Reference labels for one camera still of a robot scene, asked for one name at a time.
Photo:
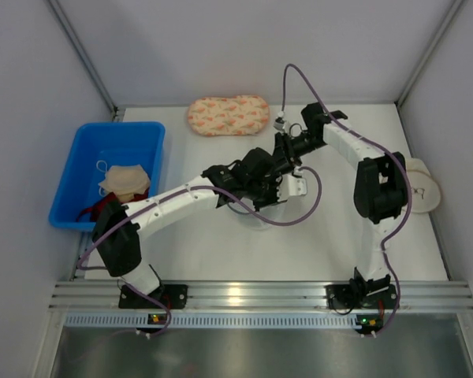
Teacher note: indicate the blue plastic bin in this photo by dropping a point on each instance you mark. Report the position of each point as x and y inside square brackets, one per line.
[97, 147]

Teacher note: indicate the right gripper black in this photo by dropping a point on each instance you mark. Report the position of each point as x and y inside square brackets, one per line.
[282, 150]

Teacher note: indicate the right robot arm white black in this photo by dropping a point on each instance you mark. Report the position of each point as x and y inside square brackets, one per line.
[382, 192]

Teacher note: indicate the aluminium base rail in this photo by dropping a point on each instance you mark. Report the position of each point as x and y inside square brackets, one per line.
[258, 305]

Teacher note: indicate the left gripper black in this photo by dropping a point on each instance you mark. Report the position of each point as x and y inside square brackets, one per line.
[269, 193]

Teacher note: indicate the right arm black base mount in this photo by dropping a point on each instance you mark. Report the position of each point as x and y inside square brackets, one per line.
[351, 297]

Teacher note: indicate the beige bra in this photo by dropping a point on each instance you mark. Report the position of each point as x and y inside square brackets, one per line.
[123, 179]

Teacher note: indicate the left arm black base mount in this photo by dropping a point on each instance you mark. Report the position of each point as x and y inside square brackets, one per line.
[153, 297]

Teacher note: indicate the floral patterned laundry bag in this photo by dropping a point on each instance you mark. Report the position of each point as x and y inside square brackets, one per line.
[235, 116]

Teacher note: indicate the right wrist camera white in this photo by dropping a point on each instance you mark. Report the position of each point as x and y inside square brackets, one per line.
[281, 124]

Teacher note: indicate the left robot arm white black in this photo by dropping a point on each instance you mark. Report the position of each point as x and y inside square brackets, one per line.
[120, 231]

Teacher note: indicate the red bra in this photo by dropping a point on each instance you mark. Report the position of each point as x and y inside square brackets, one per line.
[95, 210]

